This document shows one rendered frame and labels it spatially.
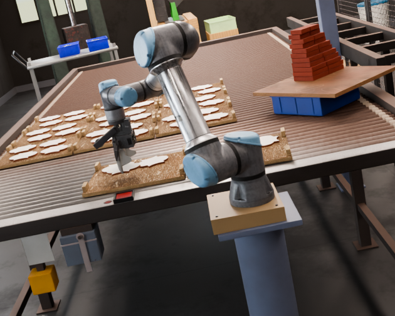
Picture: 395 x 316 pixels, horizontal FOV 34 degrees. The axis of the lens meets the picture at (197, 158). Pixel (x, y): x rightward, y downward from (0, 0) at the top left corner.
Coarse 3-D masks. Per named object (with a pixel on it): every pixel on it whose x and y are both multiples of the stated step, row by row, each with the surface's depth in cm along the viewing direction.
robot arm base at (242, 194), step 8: (256, 176) 206; (264, 176) 208; (232, 184) 210; (240, 184) 207; (248, 184) 206; (256, 184) 206; (264, 184) 207; (232, 192) 210; (240, 192) 208; (248, 192) 206; (256, 192) 206; (264, 192) 207; (272, 192) 209; (232, 200) 210; (240, 200) 207; (248, 200) 206; (256, 200) 206; (264, 200) 207
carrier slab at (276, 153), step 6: (282, 138) 268; (276, 144) 261; (282, 144) 259; (264, 150) 256; (270, 150) 254; (276, 150) 253; (282, 150) 251; (264, 156) 249; (270, 156) 248; (276, 156) 246; (282, 156) 245; (288, 156) 243; (264, 162) 244; (270, 162) 243; (276, 162) 243
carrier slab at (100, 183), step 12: (168, 156) 276; (180, 156) 273; (144, 168) 266; (156, 168) 263; (168, 168) 260; (96, 180) 264; (108, 180) 261; (120, 180) 257; (132, 180) 254; (144, 180) 251; (156, 180) 248; (168, 180) 247; (84, 192) 251; (96, 192) 250; (108, 192) 249
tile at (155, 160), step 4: (156, 156) 277; (160, 156) 276; (164, 156) 274; (144, 160) 275; (148, 160) 274; (152, 160) 272; (156, 160) 271; (160, 160) 270; (164, 160) 270; (140, 164) 270; (144, 164) 269; (148, 164) 268; (152, 164) 266; (156, 164) 267
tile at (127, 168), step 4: (128, 164) 259; (132, 164) 257; (136, 164) 256; (112, 168) 259; (116, 168) 258; (124, 168) 255; (128, 168) 254; (132, 168) 252; (136, 168) 253; (108, 172) 254; (112, 172) 253; (116, 172) 252; (120, 172) 252; (124, 172) 251; (128, 172) 250
